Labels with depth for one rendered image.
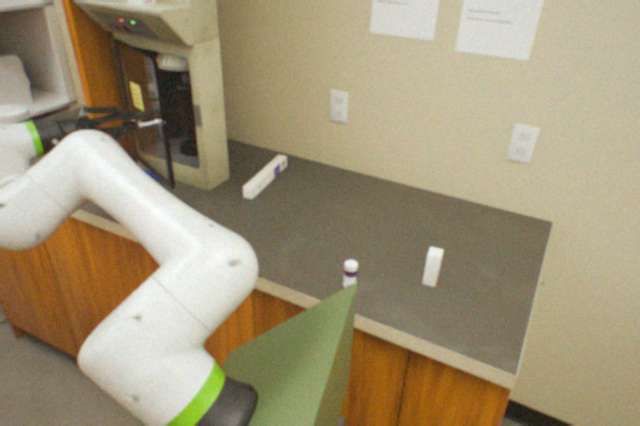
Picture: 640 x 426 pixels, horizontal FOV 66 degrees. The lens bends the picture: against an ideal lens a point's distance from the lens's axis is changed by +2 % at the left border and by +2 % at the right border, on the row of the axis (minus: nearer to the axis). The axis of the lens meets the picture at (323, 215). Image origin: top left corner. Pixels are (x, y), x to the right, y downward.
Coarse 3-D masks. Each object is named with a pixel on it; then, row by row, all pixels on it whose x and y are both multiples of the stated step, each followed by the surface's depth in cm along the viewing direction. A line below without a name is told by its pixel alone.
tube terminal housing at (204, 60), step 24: (168, 0) 137; (192, 0) 134; (192, 24) 136; (216, 24) 145; (144, 48) 149; (168, 48) 144; (192, 48) 140; (216, 48) 148; (192, 72) 144; (216, 72) 151; (216, 96) 154; (216, 120) 157; (216, 144) 160; (144, 168) 174; (192, 168) 162; (216, 168) 164
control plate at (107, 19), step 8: (104, 16) 139; (112, 16) 137; (120, 16) 135; (104, 24) 145; (112, 24) 143; (120, 24) 140; (128, 24) 138; (136, 24) 136; (144, 24) 134; (128, 32) 144; (136, 32) 142; (152, 32) 137
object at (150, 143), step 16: (128, 48) 143; (128, 64) 147; (144, 64) 137; (128, 80) 152; (144, 80) 141; (128, 96) 156; (144, 96) 145; (160, 96) 137; (160, 112) 139; (144, 128) 154; (160, 128) 143; (144, 144) 159; (160, 144) 147; (144, 160) 164; (160, 160) 152; (160, 176) 156
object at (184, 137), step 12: (180, 96) 158; (192, 96) 158; (180, 108) 160; (192, 108) 160; (180, 120) 163; (192, 120) 162; (180, 132) 165; (192, 132) 164; (180, 144) 169; (192, 144) 166
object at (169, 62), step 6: (162, 54) 150; (168, 54) 149; (156, 60) 154; (162, 60) 150; (168, 60) 149; (174, 60) 149; (180, 60) 149; (186, 60) 149; (162, 66) 150; (168, 66) 150; (174, 66) 149; (180, 66) 149; (186, 66) 150
